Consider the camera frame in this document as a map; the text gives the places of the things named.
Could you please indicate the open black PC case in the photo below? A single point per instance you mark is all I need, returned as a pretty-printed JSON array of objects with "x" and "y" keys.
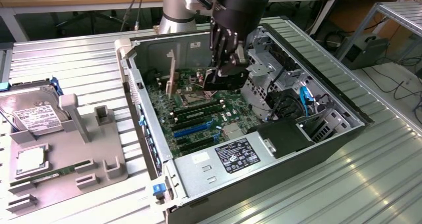
[{"x": 313, "y": 159}]

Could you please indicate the graphics card with metal bracket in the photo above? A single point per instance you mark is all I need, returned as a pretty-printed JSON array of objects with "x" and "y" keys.
[{"x": 227, "y": 81}]

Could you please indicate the grey power supply unit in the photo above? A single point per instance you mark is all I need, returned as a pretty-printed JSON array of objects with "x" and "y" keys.
[{"x": 205, "y": 174}]

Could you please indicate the black tripod stand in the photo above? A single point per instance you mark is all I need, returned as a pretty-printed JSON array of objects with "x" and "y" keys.
[{"x": 92, "y": 16}]

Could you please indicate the installed RAM stick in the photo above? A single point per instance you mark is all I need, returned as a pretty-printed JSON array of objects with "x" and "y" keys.
[{"x": 198, "y": 110}]

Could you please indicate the silver chipset heatsink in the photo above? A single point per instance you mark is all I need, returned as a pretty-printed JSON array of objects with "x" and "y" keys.
[{"x": 233, "y": 131}]

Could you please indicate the green RAM stick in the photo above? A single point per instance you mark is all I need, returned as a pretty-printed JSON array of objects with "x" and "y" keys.
[{"x": 50, "y": 174}]

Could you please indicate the blue case latch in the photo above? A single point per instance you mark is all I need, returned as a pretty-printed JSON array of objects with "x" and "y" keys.
[{"x": 158, "y": 188}]

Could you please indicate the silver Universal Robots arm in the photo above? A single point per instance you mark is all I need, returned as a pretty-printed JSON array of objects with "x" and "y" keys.
[{"x": 178, "y": 9}]

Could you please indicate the silver metal drive cage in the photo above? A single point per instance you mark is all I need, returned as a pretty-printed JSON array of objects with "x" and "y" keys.
[{"x": 263, "y": 73}]

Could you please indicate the wooden desk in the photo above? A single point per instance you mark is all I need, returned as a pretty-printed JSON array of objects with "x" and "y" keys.
[{"x": 39, "y": 0}]

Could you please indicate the silver hard disk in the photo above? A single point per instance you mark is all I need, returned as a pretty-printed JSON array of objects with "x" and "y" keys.
[{"x": 32, "y": 110}]

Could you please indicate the blue disk carrier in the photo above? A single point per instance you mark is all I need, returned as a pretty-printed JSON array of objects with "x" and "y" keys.
[{"x": 56, "y": 85}]

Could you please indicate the CPU socket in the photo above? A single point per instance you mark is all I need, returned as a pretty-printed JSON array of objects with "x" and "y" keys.
[{"x": 193, "y": 96}]

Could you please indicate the silver CPU chip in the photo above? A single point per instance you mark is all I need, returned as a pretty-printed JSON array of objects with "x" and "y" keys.
[{"x": 31, "y": 159}]

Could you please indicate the blue expansion slot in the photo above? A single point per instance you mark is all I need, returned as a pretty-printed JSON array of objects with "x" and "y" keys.
[{"x": 193, "y": 131}]

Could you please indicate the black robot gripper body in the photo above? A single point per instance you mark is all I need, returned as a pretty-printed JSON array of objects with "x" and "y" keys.
[{"x": 242, "y": 13}]

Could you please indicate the black expansion slot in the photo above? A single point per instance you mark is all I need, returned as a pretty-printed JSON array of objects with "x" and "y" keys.
[{"x": 194, "y": 145}]

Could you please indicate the metal slat shelf frame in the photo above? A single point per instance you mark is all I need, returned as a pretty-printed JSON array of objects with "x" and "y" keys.
[{"x": 395, "y": 13}]

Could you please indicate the black plastic air duct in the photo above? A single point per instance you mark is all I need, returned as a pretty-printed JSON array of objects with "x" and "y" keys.
[{"x": 283, "y": 137}]

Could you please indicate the grey parts rack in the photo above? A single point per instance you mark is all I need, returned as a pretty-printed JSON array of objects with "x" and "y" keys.
[{"x": 68, "y": 149}]

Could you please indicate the green motherboard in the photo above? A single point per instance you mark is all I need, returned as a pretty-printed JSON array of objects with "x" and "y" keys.
[{"x": 164, "y": 107}]

